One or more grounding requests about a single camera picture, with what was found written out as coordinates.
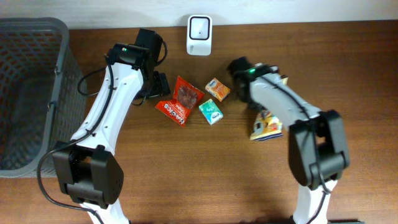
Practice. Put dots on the yellow chip bag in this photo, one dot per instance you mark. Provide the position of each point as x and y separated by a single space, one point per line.
266 126

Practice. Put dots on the orange small box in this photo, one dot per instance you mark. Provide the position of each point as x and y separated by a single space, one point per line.
217 89

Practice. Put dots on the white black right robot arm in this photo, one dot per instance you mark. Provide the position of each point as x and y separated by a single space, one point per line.
318 151

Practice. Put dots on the white barcode scanner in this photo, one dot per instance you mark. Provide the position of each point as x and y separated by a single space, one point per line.
199 35

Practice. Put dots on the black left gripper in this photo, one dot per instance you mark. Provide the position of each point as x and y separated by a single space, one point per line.
161 86

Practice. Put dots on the red snack packet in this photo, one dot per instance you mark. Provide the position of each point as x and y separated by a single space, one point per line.
185 98

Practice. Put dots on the teal tissue pack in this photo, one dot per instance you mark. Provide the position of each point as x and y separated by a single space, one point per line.
211 112

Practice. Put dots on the grey plastic mesh basket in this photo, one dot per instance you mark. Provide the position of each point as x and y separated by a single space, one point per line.
40 103

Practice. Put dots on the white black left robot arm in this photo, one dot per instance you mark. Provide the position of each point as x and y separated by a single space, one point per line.
86 168

